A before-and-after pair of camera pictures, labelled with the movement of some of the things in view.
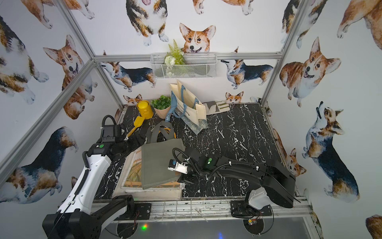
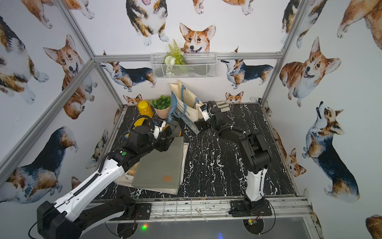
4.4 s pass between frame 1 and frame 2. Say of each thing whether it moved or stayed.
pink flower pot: stayed
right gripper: moved
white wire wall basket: stayed
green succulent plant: stayed
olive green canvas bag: moved
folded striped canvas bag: stayed
